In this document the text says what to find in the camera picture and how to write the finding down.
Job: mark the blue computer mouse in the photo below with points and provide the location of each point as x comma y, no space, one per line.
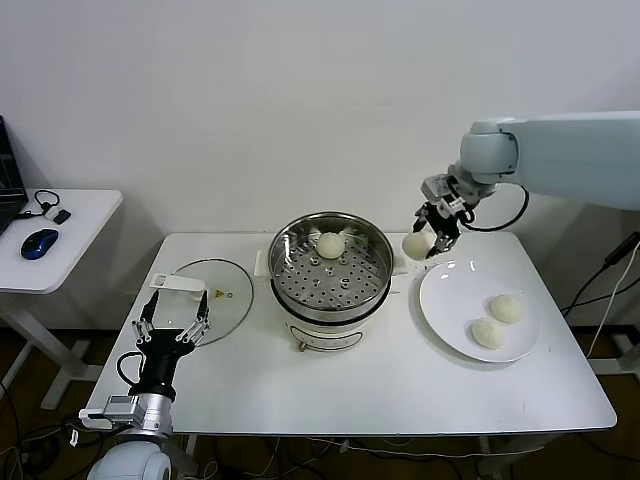
39,244

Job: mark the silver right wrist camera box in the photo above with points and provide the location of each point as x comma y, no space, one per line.
435,187

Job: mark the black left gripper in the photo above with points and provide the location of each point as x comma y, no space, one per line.
160,345

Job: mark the stainless steel steamer basket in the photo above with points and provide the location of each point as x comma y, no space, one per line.
350,235

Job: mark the steel steamer pot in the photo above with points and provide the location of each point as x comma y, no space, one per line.
320,335

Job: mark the black laptop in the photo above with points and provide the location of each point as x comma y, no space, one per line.
10,190

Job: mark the white cabinet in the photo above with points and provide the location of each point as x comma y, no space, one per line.
617,225

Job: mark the white side table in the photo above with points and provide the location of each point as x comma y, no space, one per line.
80,240

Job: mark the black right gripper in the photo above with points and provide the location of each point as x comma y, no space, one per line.
442,222

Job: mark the small black device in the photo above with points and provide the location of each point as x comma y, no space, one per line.
62,216

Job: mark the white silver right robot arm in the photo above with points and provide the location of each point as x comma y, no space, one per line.
575,150

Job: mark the white steamed baozi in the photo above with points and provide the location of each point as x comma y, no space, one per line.
417,246
507,308
330,246
487,332

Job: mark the white round plate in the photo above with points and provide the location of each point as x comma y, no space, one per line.
450,300

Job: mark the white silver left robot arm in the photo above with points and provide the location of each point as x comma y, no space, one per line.
135,462

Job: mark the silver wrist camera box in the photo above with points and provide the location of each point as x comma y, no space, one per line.
122,407
435,187

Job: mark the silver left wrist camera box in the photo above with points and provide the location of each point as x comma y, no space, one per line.
122,407

